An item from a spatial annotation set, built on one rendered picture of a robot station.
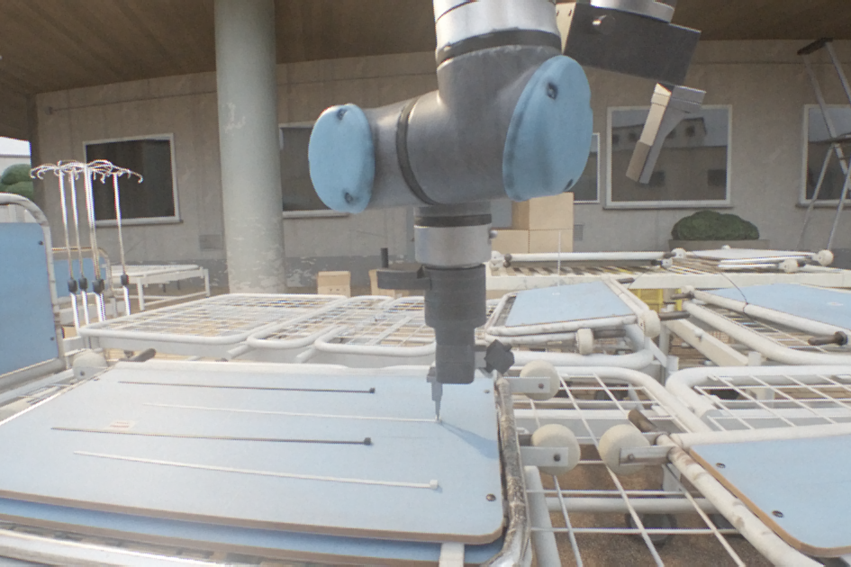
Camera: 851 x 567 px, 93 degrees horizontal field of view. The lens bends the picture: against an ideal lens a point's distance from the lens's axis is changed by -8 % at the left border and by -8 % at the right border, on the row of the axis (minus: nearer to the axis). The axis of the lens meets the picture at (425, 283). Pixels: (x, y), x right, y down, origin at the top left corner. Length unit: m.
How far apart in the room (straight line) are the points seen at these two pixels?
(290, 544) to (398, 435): 0.18
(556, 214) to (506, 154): 3.78
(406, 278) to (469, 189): 0.20
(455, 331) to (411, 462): 0.15
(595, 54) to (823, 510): 0.50
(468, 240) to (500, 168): 0.19
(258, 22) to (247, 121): 0.99
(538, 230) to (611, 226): 2.74
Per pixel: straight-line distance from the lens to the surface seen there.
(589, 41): 0.46
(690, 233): 5.84
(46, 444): 0.75
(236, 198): 4.79
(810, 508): 0.61
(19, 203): 1.34
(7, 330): 1.30
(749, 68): 7.70
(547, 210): 4.04
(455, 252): 0.48
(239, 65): 5.01
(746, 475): 0.63
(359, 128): 0.36
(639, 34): 0.48
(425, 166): 0.33
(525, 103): 0.29
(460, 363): 0.52
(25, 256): 1.33
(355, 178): 0.36
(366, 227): 6.55
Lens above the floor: 0.81
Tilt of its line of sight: 7 degrees down
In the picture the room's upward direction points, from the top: 1 degrees counter-clockwise
